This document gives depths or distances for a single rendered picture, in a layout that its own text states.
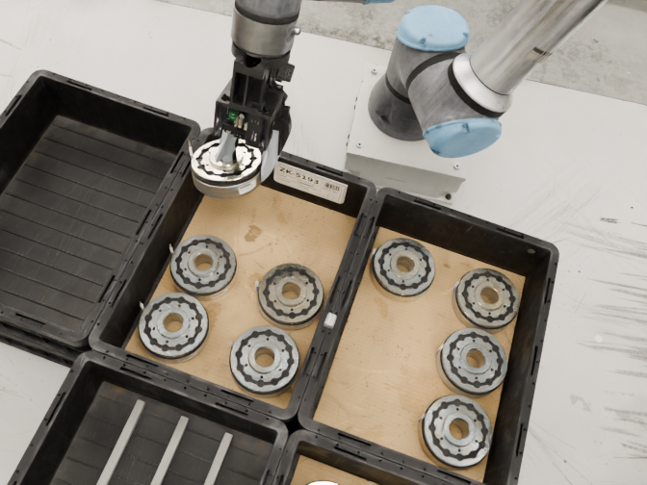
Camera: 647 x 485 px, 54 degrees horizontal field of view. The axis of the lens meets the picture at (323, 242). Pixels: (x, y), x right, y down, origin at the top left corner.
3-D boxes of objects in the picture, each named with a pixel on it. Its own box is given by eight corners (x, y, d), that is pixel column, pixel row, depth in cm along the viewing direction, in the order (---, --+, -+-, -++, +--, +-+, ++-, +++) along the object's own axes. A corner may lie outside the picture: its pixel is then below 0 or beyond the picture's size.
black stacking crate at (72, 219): (57, 113, 115) (38, 69, 105) (208, 165, 113) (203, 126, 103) (-76, 302, 97) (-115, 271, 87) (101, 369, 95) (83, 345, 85)
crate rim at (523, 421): (376, 191, 103) (379, 183, 101) (555, 252, 101) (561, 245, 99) (292, 427, 85) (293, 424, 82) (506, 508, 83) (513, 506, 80)
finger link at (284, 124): (256, 153, 88) (252, 97, 82) (260, 146, 89) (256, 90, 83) (289, 158, 87) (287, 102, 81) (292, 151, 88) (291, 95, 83)
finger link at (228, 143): (198, 180, 88) (216, 130, 82) (213, 157, 92) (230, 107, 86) (219, 190, 88) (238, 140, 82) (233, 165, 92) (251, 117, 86)
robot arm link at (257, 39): (245, -12, 76) (310, 8, 76) (241, 24, 79) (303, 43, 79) (224, 12, 70) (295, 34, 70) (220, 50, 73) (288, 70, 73)
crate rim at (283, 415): (205, 132, 105) (204, 123, 103) (376, 191, 103) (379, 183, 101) (87, 351, 87) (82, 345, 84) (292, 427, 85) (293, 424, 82)
